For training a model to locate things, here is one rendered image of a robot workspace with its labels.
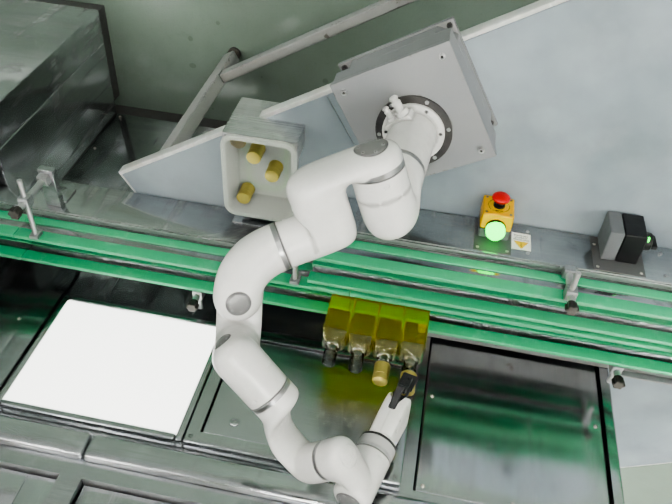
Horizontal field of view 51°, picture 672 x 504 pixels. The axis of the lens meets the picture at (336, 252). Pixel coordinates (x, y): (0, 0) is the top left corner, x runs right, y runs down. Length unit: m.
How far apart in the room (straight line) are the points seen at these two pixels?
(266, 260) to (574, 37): 0.73
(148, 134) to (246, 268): 1.40
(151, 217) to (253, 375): 0.70
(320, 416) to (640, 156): 0.89
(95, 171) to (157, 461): 1.09
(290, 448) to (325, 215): 0.46
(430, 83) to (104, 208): 0.89
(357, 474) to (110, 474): 0.55
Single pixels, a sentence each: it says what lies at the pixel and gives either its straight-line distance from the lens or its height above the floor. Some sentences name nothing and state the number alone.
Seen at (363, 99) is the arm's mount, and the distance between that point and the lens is 1.43.
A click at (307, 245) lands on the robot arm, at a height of 1.23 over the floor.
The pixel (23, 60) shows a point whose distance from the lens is 2.20.
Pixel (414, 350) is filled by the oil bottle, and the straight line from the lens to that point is 1.54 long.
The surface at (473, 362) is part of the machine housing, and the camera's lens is 1.80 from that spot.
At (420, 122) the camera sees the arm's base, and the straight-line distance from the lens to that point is 1.38.
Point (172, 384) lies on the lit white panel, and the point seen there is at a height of 1.18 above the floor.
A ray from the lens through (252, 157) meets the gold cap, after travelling 1.62.
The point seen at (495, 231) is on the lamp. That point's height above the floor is 0.85.
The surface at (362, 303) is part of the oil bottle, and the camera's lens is 1.62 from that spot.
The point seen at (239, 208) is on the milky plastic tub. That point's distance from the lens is 1.70.
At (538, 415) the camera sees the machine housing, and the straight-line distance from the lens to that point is 1.74.
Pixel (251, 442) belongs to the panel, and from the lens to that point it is 1.56.
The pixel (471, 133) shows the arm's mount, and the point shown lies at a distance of 1.43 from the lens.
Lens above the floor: 2.09
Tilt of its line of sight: 47 degrees down
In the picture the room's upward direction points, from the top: 164 degrees counter-clockwise
